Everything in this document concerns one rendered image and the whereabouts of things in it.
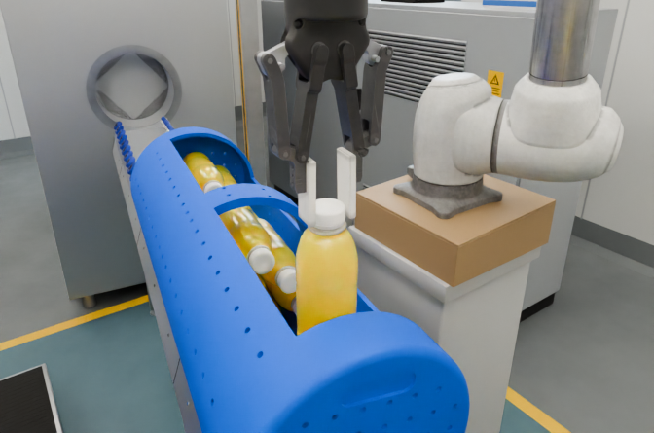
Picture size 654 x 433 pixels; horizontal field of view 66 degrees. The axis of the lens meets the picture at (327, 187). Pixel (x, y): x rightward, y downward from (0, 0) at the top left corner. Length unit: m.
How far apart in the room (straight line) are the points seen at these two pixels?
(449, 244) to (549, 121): 0.29
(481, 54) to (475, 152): 1.19
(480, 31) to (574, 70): 1.23
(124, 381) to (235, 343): 1.85
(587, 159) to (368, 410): 0.66
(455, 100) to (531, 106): 0.14
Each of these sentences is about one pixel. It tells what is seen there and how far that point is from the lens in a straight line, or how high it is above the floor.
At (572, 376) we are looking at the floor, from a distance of 2.50.
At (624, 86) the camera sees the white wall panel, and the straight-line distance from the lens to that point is 3.32.
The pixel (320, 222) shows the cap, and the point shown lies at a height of 1.33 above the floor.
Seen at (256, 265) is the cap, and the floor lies 1.15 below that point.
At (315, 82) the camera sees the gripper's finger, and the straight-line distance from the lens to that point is 0.46.
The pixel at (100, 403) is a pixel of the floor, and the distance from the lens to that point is 2.35.
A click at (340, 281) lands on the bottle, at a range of 0.53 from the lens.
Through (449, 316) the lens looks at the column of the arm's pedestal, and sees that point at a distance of 1.11.
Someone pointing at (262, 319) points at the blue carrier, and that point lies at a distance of 0.57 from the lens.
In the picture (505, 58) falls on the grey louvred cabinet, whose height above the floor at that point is 1.27.
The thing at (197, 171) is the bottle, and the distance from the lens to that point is 1.12.
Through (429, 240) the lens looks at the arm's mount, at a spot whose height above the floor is 1.07.
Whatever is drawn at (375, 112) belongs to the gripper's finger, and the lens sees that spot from 0.50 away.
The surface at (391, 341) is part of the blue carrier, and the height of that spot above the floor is 1.23.
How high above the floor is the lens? 1.56
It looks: 23 degrees down
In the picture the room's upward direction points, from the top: straight up
